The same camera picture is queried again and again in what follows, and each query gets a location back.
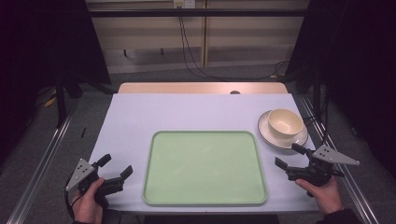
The white wall socket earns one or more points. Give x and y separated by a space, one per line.
184 3

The small black floor object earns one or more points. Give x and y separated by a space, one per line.
83 132

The person's left hand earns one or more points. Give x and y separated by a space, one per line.
87 202

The light green plastic tray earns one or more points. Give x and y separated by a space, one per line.
204 168

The cream ceramic bowl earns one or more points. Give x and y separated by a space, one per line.
285 122

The black horizontal bar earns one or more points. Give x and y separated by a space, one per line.
193 13

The white dark-rimmed plate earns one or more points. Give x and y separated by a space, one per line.
281 141

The yellow floor object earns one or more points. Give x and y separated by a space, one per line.
50 100

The black curtain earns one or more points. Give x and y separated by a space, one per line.
358 62
40 40

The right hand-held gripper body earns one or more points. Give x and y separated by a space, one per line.
317 169

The person's right hand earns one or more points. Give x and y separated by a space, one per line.
323 196

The wooden vertical post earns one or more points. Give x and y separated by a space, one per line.
204 37

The metal floor rail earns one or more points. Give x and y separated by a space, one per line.
348 186
40 168

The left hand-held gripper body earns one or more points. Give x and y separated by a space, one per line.
81 174

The white table mat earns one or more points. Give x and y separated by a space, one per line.
186 112

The black metal stand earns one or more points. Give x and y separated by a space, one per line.
60 99
316 93

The wooden table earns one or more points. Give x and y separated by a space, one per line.
186 88

